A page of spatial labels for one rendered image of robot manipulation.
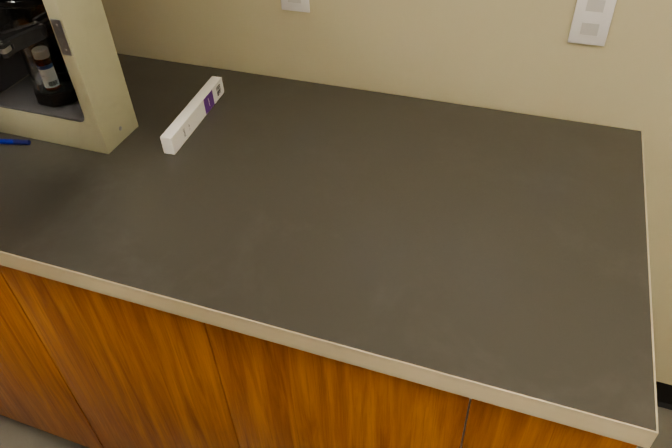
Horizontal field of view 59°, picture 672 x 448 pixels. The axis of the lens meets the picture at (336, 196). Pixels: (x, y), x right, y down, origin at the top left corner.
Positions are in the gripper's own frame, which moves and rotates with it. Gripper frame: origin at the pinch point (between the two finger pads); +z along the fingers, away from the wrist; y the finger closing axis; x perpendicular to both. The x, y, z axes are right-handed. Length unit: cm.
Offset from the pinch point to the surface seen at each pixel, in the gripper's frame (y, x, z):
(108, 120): -14.0, 19.6, -3.7
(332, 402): -72, 48, -34
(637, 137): -117, 26, 30
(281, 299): -64, 26, -31
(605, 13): -105, 3, 35
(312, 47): -43, 19, 36
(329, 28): -48, 13, 36
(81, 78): -13.7, 8.4, -6.7
